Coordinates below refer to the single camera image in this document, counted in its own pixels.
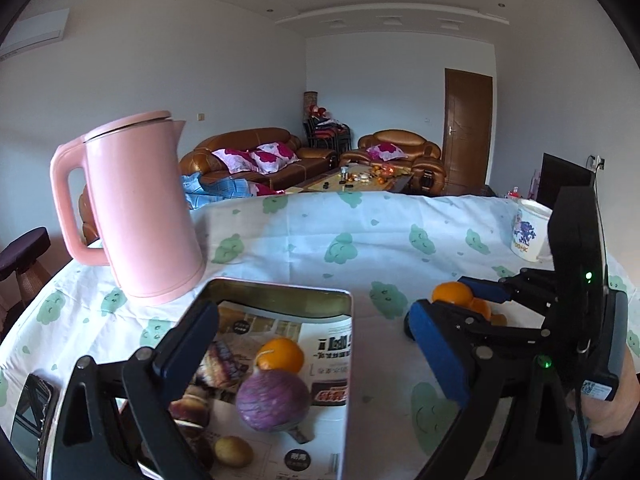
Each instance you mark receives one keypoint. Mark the metal tin box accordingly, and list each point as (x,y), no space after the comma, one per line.
(280,292)

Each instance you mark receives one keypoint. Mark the dark purple stool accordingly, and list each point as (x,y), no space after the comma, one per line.
(22,250)

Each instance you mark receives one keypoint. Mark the orange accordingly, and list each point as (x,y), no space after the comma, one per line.
(450,292)
(482,308)
(282,355)

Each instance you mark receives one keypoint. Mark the dark brown food piece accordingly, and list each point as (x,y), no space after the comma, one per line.
(202,452)

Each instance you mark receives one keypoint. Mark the potato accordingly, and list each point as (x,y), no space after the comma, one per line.
(234,452)

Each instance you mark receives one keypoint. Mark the printed paper liner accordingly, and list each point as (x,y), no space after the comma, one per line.
(325,410)

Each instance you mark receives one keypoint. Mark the brown leather armchair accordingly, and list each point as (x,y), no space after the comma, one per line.
(89,220)
(400,137)

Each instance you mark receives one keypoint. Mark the pink floral pillow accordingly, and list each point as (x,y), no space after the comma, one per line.
(235,160)
(275,155)
(384,151)

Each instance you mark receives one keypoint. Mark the stacked chairs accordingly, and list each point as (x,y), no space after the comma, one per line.
(325,132)

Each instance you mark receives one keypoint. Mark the white tablecloth with green clouds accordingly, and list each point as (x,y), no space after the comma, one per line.
(310,230)

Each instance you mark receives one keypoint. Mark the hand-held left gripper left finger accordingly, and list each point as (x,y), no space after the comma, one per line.
(182,355)

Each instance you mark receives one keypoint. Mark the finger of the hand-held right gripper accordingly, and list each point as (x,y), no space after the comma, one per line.
(482,287)
(515,340)

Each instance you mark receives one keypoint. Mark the brown leather sofa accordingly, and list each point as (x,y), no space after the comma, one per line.
(240,139)

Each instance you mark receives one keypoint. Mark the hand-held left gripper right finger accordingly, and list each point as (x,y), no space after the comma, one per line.
(440,355)

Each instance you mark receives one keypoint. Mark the tall patterned vase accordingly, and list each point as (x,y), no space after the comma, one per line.
(310,105)

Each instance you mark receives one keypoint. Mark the brown wooden door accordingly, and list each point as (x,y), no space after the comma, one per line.
(467,130)

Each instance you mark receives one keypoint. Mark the person's right hand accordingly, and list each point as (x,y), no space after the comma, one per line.
(612,415)

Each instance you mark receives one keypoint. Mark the purple layered food piece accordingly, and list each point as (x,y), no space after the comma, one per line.
(222,367)

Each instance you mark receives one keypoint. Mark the blue checked cloth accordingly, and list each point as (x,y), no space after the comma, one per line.
(215,190)

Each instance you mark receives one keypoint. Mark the pink electric kettle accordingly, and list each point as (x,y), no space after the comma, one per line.
(140,210)

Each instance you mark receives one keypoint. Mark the white wall socket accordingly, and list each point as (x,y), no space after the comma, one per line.
(597,162)

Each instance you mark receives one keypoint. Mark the white air conditioner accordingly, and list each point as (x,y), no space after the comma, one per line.
(35,32)

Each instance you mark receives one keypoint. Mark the black television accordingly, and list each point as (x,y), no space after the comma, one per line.
(562,180)

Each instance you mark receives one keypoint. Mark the white cup with blue print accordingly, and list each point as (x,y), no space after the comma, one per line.
(530,235)

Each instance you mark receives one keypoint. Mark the person's right forearm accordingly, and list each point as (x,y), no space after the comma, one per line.
(615,460)

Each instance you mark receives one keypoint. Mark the black smartphone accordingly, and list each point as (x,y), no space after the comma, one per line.
(30,410)

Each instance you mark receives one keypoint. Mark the purple onion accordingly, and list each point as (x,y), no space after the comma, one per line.
(272,400)

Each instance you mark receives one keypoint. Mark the coffee table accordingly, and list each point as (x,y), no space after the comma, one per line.
(325,183)

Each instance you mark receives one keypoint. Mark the brown white food piece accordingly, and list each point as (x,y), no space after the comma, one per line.
(192,407)

